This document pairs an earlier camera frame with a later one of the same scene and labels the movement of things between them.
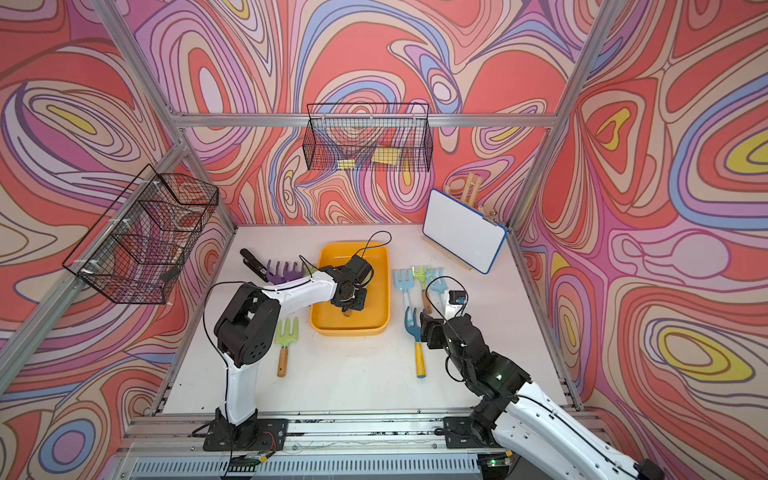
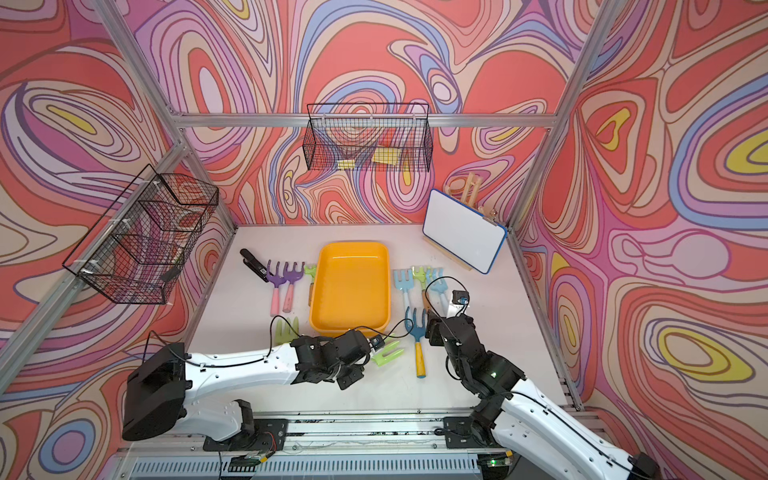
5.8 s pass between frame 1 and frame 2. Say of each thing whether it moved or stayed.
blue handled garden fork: stayed
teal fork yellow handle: stayed
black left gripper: moved
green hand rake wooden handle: stayed
